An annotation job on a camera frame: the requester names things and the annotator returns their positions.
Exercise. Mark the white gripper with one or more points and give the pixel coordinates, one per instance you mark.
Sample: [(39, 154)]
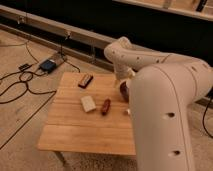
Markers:
[(122, 72)]

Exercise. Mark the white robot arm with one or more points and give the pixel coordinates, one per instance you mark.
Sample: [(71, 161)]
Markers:
[(162, 85)]

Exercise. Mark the dark red ceramic bowl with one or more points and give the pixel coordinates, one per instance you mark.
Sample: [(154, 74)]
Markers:
[(124, 91)]

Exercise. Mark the red brown sausage toy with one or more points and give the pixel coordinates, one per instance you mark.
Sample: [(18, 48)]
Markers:
[(105, 107)]

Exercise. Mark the dark chocolate bar box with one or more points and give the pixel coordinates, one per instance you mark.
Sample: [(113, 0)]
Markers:
[(84, 82)]

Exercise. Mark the white sponge block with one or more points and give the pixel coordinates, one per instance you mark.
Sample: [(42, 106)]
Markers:
[(88, 103)]

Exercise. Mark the wooden table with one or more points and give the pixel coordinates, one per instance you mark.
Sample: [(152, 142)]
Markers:
[(69, 128)]

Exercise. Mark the blue black power box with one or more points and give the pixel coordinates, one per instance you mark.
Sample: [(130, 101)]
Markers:
[(47, 66)]

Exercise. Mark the small black adapter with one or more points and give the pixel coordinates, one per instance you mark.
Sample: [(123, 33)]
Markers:
[(24, 67)]

